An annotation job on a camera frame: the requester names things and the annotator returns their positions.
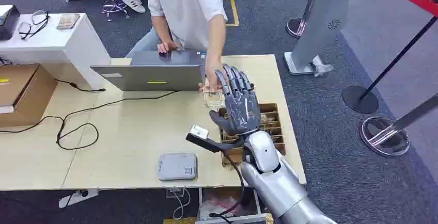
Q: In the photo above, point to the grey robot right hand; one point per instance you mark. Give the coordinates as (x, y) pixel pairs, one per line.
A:
(241, 108)

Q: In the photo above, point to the printed card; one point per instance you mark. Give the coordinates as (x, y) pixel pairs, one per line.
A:
(213, 97)

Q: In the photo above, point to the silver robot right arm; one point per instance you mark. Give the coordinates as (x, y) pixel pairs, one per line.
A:
(273, 185)

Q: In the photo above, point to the card stack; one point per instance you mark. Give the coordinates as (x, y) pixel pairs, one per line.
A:
(268, 118)

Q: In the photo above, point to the wooden card box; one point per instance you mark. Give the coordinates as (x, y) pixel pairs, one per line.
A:
(273, 132)

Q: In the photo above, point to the person's left hand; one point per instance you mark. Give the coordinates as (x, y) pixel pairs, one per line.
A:
(212, 73)

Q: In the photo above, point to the person's hand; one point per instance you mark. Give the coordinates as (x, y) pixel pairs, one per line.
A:
(212, 73)
(167, 46)

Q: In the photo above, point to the grey card reader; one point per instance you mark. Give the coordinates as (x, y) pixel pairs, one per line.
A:
(177, 166)

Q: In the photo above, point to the crumpled clear plastic bag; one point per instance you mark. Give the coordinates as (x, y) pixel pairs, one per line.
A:
(321, 68)

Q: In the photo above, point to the grey laptop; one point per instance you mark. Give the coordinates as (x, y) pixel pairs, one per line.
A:
(154, 73)

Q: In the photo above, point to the person's right hand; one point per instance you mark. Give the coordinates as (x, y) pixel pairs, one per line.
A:
(167, 46)

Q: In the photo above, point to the small chrome stanchion base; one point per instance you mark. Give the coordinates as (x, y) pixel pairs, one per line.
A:
(295, 27)

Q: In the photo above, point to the open drawer with bags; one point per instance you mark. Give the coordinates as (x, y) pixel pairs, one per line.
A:
(226, 205)

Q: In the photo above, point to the person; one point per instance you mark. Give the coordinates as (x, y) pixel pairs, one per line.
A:
(186, 10)

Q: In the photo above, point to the grey standing panel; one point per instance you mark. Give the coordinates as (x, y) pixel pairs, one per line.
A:
(321, 20)

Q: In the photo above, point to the white shoe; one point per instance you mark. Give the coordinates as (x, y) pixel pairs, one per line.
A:
(134, 4)

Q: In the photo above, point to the chrome chair base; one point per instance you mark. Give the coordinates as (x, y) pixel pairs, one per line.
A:
(114, 7)

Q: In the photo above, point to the white cabinet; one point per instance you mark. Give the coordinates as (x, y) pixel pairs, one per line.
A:
(65, 48)

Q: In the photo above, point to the white power strip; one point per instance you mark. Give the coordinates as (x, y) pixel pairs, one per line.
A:
(77, 197)

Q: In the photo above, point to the small brown booklet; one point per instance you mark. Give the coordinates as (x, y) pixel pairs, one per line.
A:
(67, 21)

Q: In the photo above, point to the brown cardboard box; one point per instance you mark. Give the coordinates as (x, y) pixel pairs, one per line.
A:
(24, 94)

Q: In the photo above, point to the black-rimmed glasses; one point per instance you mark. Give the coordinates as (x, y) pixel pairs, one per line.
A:
(32, 26)

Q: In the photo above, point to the black device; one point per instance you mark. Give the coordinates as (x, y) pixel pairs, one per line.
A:
(7, 22)

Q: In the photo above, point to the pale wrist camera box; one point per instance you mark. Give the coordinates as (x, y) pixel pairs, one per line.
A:
(199, 132)

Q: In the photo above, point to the black stanchion post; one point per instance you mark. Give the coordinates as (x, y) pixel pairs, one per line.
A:
(361, 99)

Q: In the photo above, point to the large chrome stanchion post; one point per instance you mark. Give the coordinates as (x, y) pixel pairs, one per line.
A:
(385, 137)

